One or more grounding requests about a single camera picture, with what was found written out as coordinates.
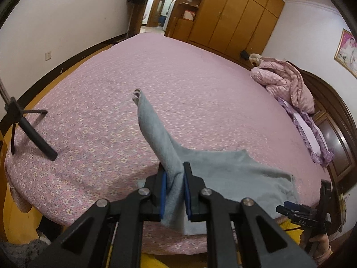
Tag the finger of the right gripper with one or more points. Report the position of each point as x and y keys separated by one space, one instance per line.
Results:
x=295 y=215
x=296 y=207

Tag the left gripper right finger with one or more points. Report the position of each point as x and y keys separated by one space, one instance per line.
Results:
x=239 y=233

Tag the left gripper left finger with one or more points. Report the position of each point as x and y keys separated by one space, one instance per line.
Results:
x=109 y=234

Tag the grey fleece pants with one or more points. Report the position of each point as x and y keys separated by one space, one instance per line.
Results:
x=233 y=174

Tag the wooden bedroom door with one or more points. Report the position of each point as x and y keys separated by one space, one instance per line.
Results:
x=136 y=18

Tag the person's right hand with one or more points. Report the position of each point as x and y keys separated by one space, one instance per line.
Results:
x=323 y=250

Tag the purple ruffled pillow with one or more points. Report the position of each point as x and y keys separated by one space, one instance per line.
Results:
x=312 y=136

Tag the pink floral bed sheet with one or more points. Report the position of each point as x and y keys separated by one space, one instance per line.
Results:
x=204 y=101

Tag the dark wooden headboard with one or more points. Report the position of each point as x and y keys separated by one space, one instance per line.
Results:
x=335 y=121

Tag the pink quilted comforter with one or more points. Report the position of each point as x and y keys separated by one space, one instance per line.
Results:
x=282 y=80

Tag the black tripod stand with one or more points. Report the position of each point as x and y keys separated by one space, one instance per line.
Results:
x=17 y=115

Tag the wooden wardrobe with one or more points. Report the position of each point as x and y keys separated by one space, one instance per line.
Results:
x=233 y=29

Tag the framed wall picture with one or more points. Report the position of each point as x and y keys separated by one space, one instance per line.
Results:
x=346 y=52

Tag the white wall socket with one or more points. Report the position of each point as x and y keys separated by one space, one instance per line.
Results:
x=48 y=55

